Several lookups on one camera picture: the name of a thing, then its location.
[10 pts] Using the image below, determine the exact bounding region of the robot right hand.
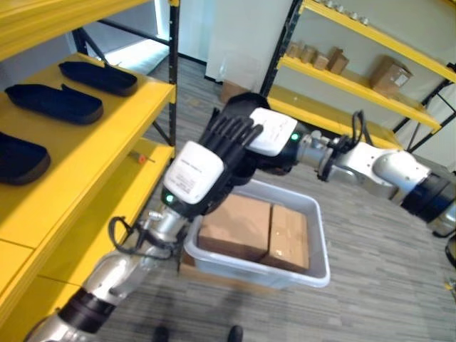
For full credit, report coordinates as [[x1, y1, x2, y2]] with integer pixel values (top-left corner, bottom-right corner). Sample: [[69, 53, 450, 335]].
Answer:
[[244, 106, 304, 176]]

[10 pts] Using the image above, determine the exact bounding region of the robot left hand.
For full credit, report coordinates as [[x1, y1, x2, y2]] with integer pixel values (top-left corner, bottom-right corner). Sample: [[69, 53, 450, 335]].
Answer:
[[160, 109, 264, 219]]

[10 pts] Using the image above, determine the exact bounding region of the cardboard box by white panel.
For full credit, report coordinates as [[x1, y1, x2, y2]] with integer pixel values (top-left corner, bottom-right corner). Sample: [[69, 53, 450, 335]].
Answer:
[[220, 79, 247, 105]]

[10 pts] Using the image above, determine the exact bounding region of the wide cardboard box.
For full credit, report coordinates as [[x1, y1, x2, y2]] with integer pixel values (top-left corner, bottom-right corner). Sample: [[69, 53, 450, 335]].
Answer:
[[197, 194, 274, 263]]

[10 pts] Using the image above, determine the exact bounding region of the yellow shelf rack with boxes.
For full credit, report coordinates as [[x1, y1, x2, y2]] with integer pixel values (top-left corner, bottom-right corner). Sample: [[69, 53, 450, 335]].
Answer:
[[261, 0, 456, 155]]

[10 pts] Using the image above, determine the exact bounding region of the narrow cardboard box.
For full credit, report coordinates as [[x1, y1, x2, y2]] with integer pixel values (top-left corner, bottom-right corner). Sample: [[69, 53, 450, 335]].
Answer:
[[259, 203, 311, 274]]

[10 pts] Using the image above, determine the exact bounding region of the yellow shelf rack with parts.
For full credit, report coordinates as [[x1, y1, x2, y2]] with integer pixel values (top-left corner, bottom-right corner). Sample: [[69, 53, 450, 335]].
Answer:
[[0, 0, 181, 342]]

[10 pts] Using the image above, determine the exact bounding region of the white plastic box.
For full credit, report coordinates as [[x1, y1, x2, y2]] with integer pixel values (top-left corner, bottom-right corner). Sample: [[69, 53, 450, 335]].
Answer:
[[183, 177, 331, 290]]

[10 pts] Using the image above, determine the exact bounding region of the large cardboard box with label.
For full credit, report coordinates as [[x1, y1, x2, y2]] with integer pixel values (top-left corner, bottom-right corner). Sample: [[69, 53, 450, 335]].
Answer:
[[369, 55, 413, 100]]

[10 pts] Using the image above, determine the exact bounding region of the white board panel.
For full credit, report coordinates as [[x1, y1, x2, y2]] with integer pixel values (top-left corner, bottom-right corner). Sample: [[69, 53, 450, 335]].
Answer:
[[204, 0, 295, 87]]

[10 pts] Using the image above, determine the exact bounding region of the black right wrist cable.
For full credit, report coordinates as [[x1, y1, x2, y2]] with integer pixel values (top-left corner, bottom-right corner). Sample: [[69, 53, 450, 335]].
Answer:
[[329, 110, 374, 152]]

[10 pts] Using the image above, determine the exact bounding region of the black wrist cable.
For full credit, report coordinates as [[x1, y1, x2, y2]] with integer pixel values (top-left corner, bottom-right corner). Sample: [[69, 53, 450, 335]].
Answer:
[[329, 110, 374, 152], [108, 214, 181, 258]]

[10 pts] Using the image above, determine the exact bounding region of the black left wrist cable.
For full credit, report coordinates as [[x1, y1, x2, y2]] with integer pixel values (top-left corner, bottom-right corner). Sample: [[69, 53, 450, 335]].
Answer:
[[108, 214, 181, 258]]

